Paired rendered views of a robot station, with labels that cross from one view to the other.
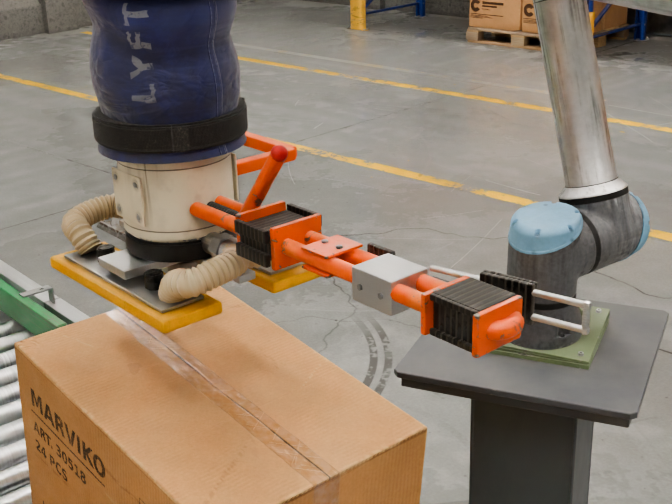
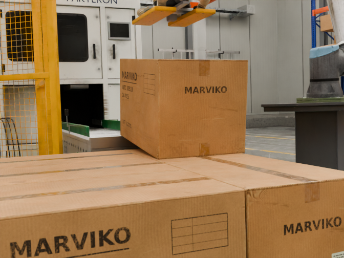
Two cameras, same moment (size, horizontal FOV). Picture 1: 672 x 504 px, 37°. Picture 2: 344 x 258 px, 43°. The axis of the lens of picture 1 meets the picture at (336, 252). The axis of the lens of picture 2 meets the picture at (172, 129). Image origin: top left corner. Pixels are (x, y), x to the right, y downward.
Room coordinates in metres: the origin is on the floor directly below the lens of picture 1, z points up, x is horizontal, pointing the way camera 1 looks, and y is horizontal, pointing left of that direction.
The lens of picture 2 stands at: (-0.48, -0.40, 0.76)
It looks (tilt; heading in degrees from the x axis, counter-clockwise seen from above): 3 degrees down; 19
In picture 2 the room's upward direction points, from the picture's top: 2 degrees counter-clockwise
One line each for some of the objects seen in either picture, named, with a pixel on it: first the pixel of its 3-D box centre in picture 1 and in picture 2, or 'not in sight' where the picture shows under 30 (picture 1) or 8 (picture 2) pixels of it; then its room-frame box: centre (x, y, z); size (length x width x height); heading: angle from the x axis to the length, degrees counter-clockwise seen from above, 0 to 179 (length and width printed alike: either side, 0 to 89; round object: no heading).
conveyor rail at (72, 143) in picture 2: not in sight; (65, 143); (2.38, 1.43, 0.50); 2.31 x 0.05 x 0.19; 40
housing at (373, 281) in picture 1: (389, 283); not in sight; (1.11, -0.06, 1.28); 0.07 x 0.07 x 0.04; 40
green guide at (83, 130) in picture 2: not in sight; (65, 128); (2.69, 1.62, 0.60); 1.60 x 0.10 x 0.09; 40
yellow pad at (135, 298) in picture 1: (130, 274); (152, 13); (1.41, 0.31, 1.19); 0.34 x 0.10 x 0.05; 40
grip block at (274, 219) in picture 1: (278, 234); not in sight; (1.28, 0.08, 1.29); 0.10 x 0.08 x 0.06; 130
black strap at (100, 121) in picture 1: (172, 119); not in sight; (1.47, 0.24, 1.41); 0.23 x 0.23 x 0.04
